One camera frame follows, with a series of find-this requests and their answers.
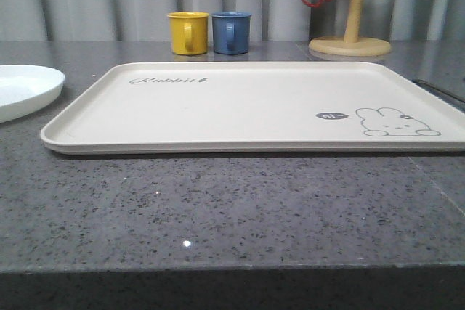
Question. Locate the white round plate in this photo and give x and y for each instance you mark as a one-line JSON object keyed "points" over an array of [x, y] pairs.
{"points": [[28, 88]]}

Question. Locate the silver metal fork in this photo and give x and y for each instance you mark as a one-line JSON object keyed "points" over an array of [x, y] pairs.
{"points": [[447, 96]]}

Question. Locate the beige rabbit print tray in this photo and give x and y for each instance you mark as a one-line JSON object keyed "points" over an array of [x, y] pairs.
{"points": [[160, 107]]}

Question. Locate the blue enamel mug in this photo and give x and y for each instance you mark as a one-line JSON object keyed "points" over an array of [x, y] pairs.
{"points": [[231, 32]]}

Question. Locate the yellow enamel mug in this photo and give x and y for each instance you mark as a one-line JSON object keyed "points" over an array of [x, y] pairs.
{"points": [[189, 32]]}

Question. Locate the wooden mug tree stand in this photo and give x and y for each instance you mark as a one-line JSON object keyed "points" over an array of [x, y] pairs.
{"points": [[351, 44]]}

